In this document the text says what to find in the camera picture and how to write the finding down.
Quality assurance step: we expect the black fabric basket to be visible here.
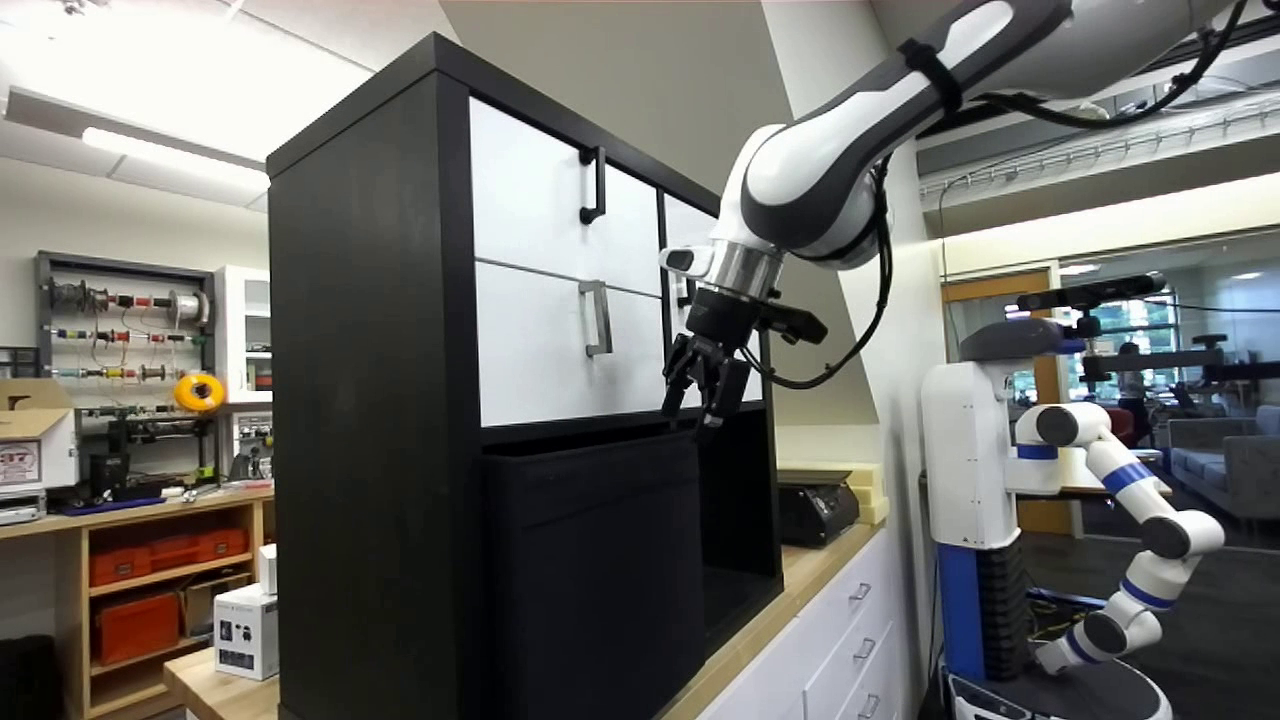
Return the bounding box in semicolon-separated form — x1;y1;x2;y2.
478;420;712;720

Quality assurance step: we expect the black drawer handle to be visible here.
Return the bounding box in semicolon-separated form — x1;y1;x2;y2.
572;140;613;227

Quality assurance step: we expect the long orange box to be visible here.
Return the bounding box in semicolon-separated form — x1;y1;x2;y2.
89;519;254;591

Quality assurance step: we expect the grey tool wall rack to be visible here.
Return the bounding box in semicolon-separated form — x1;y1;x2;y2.
32;247;223;391

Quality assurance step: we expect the white drawer front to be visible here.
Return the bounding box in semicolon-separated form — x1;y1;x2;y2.
472;254;675;433
464;95;667;299

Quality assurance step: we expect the wooden workbench shelf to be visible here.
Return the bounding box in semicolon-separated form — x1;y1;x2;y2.
0;475;277;720

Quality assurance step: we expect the grey drawer handle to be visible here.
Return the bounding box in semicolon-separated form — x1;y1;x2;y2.
576;277;614;360

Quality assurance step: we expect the small orange box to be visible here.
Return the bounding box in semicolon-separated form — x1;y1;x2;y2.
90;591;189;666

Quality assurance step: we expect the white cardboard box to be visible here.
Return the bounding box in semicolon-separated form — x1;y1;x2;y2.
0;402;78;502

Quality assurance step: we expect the black bench machine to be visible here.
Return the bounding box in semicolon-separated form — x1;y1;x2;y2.
74;402;223;511

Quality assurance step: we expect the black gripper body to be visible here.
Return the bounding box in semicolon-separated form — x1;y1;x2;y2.
680;285;779;367

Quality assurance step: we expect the white counter cabinet wooden top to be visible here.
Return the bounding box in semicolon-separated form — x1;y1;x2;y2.
661;511;913;720

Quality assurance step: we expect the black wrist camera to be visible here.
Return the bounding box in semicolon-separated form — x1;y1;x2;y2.
760;299;833;349

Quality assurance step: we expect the white electronic box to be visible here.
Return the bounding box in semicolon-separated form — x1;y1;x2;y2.
212;580;285;682

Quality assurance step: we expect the low wooden table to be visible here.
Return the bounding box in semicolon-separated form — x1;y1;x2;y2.
159;647;287;720

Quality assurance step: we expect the yellow tape roll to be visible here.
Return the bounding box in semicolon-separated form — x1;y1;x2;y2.
170;367;232;425

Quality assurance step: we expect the white and blue robot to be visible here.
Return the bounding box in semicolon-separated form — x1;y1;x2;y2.
916;314;1174;720

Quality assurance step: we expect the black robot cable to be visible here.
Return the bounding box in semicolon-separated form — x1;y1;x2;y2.
762;0;1254;394

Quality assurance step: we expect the black and white cabinet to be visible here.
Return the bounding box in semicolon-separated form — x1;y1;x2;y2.
265;30;786;720

